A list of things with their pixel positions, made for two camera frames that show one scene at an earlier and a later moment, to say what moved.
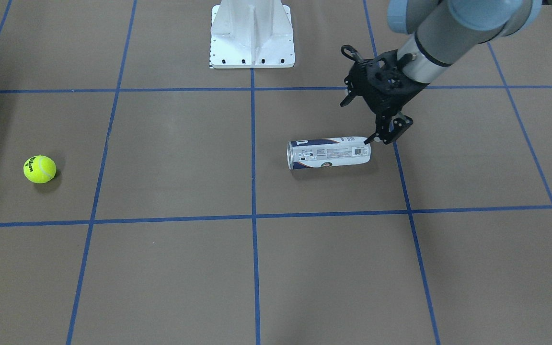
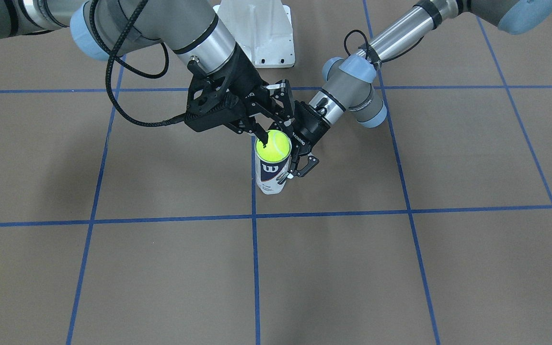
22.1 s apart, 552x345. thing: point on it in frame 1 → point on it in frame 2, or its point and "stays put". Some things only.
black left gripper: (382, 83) → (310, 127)
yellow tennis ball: (39, 169) → (278, 148)
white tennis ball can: (305, 153) → (267, 174)
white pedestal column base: (247, 34) stays put
